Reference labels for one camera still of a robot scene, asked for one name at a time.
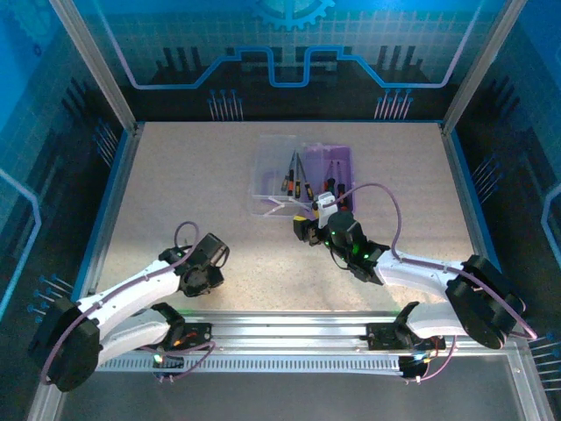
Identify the black control module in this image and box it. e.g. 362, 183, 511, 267
151, 349, 185, 385
397, 354, 430, 386

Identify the clear purple plastic toolbox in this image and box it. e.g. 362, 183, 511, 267
247, 133, 355, 219

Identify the wide aluminium base rail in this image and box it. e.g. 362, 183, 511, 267
94, 309, 525, 352

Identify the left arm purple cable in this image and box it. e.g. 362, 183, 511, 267
39, 220, 218, 386

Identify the thin blue table edge strip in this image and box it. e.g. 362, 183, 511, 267
139, 118, 444, 126

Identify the aluminium frame post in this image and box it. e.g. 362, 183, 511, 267
46, 0, 144, 135
439, 0, 530, 135

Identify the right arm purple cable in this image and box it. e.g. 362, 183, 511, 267
335, 182, 539, 386

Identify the dark grey panel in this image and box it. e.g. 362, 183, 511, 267
56, 372, 527, 421

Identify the aluminium side rail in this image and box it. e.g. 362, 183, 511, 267
439, 122, 483, 264
85, 122, 146, 308

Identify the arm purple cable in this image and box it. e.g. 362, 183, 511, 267
335, 182, 539, 386
39, 220, 218, 386

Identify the slotted grey cable duct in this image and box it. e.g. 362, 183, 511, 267
96, 353, 407, 375

